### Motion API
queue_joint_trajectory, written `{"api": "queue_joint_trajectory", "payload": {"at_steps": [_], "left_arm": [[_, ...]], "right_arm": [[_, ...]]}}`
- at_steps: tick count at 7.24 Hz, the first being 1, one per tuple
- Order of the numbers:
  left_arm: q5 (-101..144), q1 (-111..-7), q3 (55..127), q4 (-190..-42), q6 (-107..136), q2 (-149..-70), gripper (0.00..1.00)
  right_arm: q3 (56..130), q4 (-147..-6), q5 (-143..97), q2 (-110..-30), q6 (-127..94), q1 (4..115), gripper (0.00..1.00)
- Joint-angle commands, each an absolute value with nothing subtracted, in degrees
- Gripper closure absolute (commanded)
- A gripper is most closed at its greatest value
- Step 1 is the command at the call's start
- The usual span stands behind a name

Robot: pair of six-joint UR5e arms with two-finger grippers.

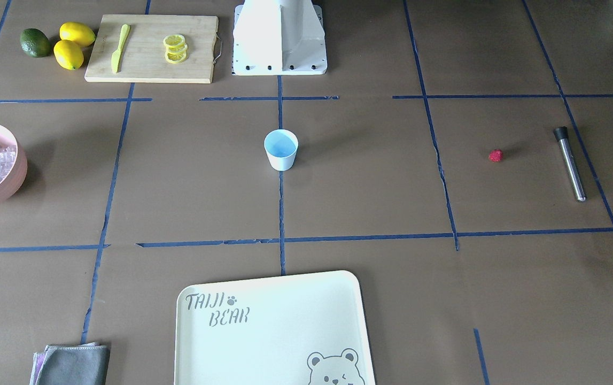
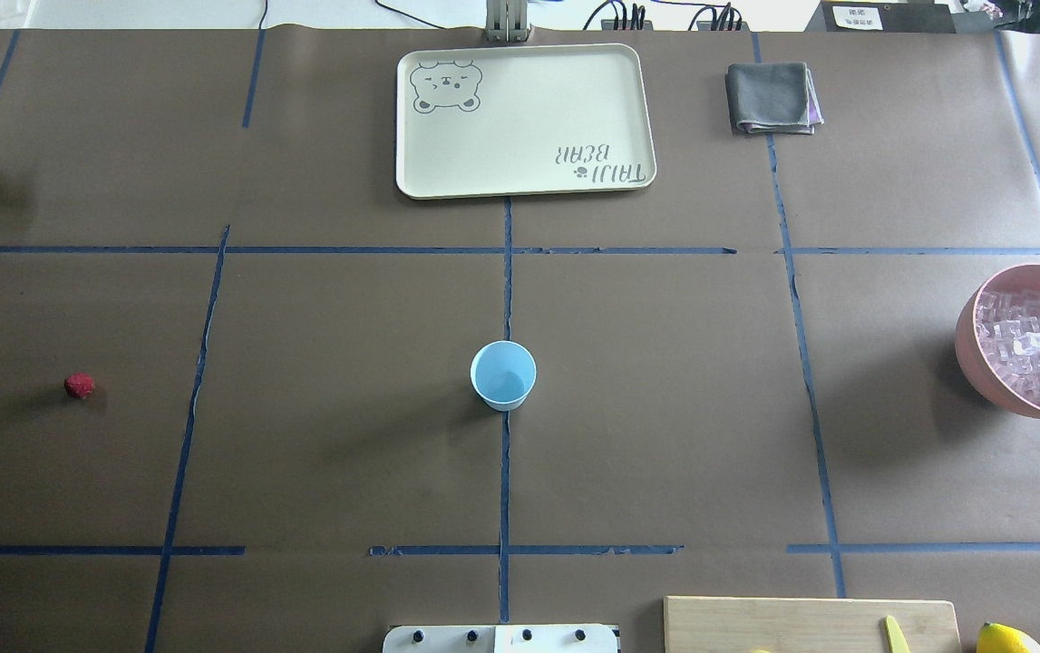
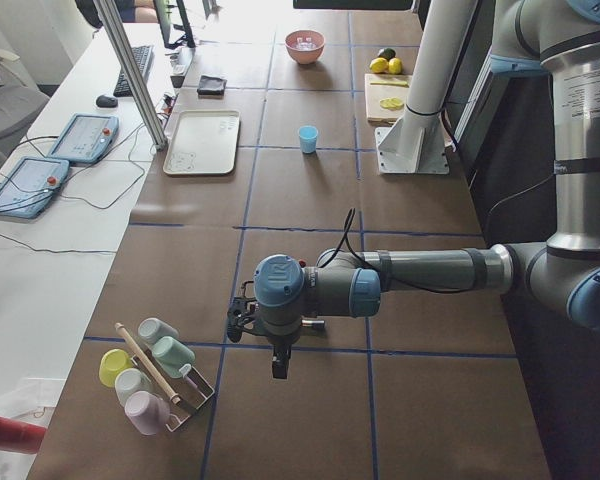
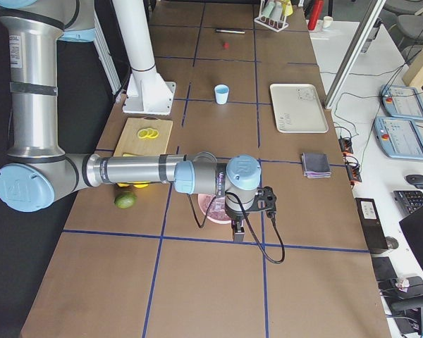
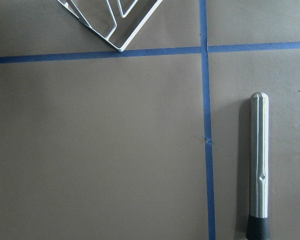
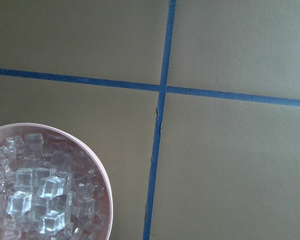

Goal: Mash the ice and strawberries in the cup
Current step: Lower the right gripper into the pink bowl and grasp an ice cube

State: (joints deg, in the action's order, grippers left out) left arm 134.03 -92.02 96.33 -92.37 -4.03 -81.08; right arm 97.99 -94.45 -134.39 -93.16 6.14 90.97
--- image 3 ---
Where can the yellow cup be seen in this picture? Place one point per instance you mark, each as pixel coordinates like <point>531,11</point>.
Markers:
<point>112,363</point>

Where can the grey green cup upper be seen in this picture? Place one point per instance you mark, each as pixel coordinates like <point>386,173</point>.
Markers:
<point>153,329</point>

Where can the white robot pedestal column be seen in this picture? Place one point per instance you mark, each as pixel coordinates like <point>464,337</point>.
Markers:
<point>415,142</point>

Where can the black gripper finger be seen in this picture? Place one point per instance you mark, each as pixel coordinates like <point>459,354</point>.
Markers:
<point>284,363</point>
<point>276,367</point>

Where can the lilac cup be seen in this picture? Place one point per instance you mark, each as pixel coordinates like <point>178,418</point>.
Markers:
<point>147,412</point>

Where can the light blue plastic cup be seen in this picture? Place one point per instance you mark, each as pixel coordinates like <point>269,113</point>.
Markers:
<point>308,136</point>

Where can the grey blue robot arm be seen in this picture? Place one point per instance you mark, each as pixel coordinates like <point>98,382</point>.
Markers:
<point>558,38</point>

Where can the yellow green plastic knife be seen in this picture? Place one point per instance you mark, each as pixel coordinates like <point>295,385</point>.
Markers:
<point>404,84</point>

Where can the black monitor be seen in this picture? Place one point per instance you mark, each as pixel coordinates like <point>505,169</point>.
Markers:
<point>174,24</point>

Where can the white cup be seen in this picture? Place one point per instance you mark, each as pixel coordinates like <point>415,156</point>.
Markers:
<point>130,381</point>

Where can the yellow lemon left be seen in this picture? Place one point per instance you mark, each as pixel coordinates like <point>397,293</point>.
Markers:
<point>378,65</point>

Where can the wooden cutting board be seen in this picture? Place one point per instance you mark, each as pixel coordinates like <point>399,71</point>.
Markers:
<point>374,93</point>

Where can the mint green cup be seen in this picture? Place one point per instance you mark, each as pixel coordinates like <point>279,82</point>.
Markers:
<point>172,355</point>

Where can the teach pendant near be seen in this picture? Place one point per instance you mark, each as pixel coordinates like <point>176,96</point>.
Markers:
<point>31,185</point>

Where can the dark folded cloth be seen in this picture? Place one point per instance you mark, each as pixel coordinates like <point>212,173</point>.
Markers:
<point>211,86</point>

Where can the pink bowl of ice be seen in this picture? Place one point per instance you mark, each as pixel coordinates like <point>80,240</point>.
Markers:
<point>305,46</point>

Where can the beige plastic tray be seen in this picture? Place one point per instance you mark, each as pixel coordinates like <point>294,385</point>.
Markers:
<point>204,143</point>

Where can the lemon slices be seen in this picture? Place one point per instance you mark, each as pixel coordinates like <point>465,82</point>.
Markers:
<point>391,103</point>

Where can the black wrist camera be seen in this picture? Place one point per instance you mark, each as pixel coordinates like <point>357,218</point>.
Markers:
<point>240,312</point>

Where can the red bottle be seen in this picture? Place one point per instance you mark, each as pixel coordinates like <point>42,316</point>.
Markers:
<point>20,437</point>

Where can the white wire cup rack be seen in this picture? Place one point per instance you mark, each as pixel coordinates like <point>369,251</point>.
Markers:
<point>187,394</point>

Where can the black computer mouse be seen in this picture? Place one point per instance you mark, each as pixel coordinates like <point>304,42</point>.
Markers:
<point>106,101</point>

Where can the yellow lemon right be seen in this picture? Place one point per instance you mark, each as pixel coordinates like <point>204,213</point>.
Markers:
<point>395,66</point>

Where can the teach pendant far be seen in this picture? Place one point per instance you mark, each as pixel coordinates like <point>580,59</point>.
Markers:
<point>85,139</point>

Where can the teach pendant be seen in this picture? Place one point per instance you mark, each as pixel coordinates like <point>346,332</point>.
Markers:
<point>31,185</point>
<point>85,139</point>

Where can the aluminium frame post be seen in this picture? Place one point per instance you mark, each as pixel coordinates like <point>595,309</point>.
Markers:
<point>113,25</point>

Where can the yellow lemon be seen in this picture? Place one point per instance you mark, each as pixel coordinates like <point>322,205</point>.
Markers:
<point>378,65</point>
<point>395,66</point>

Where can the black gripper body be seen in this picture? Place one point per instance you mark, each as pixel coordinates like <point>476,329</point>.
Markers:
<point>280,344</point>

